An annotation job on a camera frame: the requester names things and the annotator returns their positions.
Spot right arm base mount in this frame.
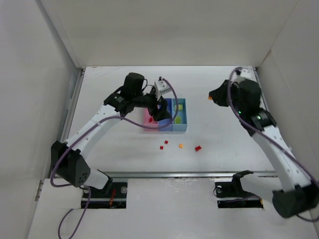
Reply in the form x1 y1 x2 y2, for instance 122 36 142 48
213 170 264 209

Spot light blue container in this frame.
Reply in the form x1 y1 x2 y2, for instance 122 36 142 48
172 98 187 132

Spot pink container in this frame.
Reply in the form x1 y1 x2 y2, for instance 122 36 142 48
143 109 159 131

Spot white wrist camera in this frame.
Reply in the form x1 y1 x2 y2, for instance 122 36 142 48
154 76 171 101
235 67 252 80

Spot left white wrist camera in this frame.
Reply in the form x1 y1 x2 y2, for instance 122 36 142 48
154 76 171 101

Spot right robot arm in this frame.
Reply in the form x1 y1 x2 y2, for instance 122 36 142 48
208 77 319 223

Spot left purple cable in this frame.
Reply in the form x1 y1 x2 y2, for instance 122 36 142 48
49 77 178 239

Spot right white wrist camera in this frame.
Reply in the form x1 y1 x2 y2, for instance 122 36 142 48
235 67 252 80

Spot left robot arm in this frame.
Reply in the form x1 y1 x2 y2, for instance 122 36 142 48
50 73 175 191

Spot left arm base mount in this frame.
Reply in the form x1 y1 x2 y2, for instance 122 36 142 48
81 178 128 209

